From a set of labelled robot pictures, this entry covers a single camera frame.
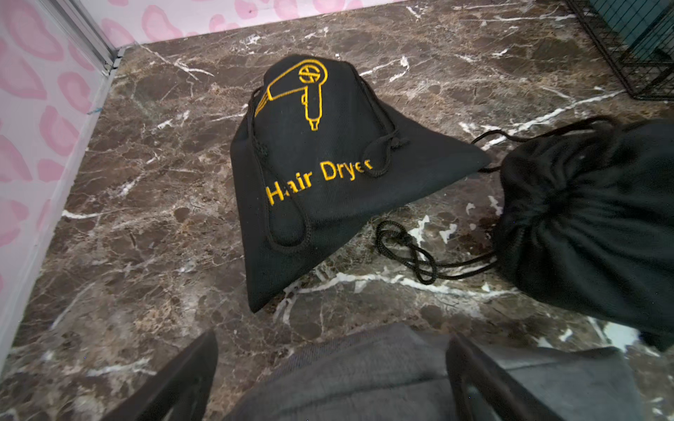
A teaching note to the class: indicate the grey hair dryer pouch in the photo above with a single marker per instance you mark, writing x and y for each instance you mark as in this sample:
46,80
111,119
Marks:
396,373

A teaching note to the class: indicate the black pouch gold print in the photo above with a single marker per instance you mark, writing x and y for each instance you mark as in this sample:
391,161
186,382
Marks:
587,225

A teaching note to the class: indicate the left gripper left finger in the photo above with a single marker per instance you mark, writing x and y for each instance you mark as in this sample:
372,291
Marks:
180,390

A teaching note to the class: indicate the plain black pouch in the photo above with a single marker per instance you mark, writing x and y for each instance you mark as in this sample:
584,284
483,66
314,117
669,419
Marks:
316,156

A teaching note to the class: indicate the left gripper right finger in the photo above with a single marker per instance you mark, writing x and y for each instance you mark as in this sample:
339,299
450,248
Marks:
467,365

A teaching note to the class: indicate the black wire basket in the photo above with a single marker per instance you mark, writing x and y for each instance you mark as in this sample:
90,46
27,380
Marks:
643,80

